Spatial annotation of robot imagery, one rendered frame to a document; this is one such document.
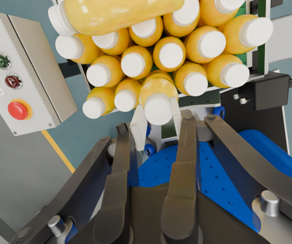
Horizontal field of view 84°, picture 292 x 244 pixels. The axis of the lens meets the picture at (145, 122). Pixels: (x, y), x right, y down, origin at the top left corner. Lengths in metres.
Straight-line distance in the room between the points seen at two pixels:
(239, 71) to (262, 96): 0.14
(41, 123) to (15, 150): 1.92
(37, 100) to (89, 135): 1.38
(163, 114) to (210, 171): 0.21
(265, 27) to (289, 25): 0.28
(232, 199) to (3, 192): 2.76
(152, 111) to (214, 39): 0.16
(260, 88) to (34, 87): 0.45
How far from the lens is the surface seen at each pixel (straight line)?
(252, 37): 0.33
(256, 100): 0.44
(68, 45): 0.33
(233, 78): 0.32
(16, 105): 0.38
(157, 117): 0.22
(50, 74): 0.40
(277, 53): 0.60
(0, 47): 0.38
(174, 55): 0.30
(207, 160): 0.42
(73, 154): 1.92
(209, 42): 0.30
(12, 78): 0.36
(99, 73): 0.32
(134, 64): 0.30
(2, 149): 2.40
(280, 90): 0.46
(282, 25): 0.60
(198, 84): 0.31
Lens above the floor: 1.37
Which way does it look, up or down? 66 degrees down
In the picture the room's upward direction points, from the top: 169 degrees counter-clockwise
